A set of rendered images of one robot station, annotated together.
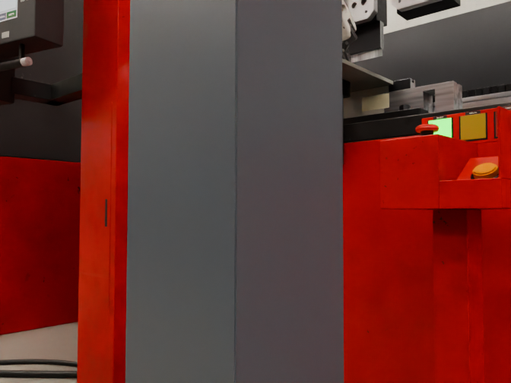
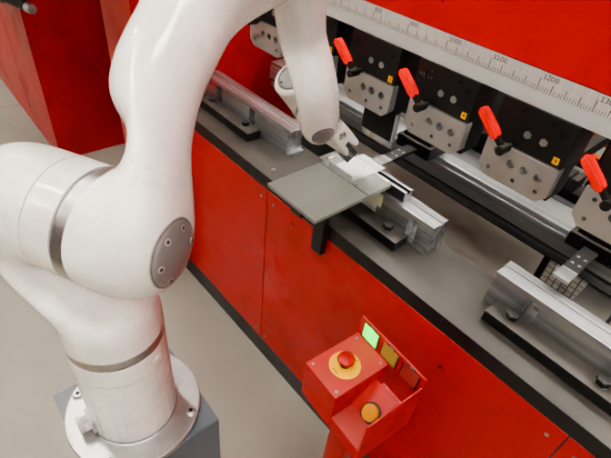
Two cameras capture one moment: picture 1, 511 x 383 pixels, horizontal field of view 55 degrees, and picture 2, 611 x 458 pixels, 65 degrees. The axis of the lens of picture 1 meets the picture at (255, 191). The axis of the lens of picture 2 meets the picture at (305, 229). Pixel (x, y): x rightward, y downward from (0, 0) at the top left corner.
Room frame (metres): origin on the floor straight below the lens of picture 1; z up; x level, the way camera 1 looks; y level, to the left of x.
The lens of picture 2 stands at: (0.23, -0.22, 1.69)
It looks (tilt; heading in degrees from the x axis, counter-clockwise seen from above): 40 degrees down; 3
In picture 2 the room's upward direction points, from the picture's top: 7 degrees clockwise
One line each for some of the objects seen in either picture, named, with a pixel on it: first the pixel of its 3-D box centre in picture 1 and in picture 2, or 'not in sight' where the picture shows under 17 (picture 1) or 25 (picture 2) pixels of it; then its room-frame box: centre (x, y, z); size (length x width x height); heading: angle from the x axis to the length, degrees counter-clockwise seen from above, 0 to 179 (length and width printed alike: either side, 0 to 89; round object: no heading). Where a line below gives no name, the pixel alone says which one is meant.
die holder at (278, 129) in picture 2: not in sight; (250, 110); (1.71, 0.10, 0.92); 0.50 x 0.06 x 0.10; 48
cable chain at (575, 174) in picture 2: (489, 95); (518, 153); (1.50, -0.73, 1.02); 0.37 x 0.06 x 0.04; 48
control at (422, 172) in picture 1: (455, 156); (359, 385); (0.83, -0.34, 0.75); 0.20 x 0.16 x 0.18; 44
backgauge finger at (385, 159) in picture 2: not in sight; (408, 146); (1.46, -0.41, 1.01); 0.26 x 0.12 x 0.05; 138
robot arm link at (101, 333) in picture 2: not in sight; (72, 252); (0.58, 0.05, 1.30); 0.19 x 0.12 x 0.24; 75
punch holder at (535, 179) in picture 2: not in sight; (534, 144); (1.09, -0.59, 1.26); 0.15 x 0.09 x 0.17; 48
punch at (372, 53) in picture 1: (365, 42); (379, 124); (1.34, -0.31, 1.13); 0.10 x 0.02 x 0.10; 48
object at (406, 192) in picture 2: (377, 91); (379, 177); (1.32, -0.33, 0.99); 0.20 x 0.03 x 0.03; 48
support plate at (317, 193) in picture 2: (337, 78); (330, 185); (1.23, -0.21, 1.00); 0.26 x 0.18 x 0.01; 138
